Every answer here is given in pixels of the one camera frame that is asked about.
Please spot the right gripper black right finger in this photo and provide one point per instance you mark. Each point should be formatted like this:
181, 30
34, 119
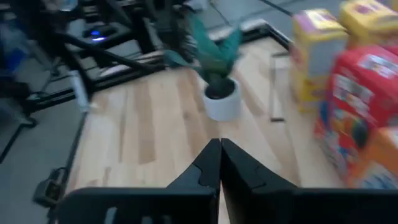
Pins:
264, 205

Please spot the red Froot Loops cereal box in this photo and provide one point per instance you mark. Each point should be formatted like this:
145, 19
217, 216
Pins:
357, 102

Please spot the small black device box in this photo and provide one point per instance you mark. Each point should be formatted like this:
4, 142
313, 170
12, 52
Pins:
49, 189

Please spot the yellow Corn Pops cereal box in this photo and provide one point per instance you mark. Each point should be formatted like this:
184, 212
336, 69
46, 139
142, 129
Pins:
323, 62
367, 18

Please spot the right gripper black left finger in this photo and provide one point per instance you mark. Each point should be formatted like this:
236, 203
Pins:
186, 205

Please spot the orange Frosted Mini-Wheats cereal box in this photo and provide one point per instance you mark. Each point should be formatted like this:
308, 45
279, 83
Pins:
382, 155

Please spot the green plant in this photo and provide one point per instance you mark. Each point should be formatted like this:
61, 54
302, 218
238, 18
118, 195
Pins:
222, 107

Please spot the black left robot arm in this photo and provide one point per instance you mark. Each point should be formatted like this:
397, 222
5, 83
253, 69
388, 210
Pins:
102, 31

